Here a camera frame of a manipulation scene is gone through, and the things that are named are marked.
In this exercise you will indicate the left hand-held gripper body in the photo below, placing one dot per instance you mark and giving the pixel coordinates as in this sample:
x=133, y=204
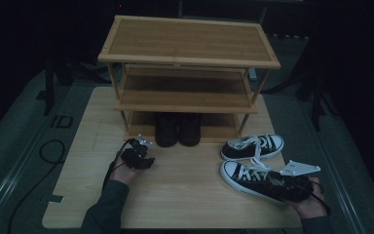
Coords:
x=134, y=154

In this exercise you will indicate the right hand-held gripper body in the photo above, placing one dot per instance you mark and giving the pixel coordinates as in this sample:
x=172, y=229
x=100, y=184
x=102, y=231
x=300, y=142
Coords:
x=300, y=190

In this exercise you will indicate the black white canvas sneaker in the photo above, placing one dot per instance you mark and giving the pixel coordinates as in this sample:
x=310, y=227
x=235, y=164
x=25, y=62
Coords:
x=256, y=187
x=237, y=151

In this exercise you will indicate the black mesh lace-up shoe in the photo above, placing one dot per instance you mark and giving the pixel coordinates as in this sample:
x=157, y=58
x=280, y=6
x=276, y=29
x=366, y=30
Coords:
x=166, y=130
x=190, y=130

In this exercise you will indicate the wooden three-tier shoe rack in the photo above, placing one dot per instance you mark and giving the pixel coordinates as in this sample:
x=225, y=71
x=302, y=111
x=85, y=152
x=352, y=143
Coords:
x=188, y=39

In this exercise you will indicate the person's left hand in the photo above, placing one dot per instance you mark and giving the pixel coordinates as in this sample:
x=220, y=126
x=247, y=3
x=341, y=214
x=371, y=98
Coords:
x=123, y=174

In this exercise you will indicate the black metal stand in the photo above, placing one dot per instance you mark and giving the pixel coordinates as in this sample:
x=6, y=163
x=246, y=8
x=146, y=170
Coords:
x=317, y=104
x=48, y=84

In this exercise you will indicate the small grey block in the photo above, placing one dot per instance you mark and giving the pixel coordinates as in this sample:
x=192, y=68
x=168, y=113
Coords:
x=253, y=74

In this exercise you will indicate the grey metal rail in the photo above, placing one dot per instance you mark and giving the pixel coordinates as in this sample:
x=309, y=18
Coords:
x=339, y=182
x=16, y=169

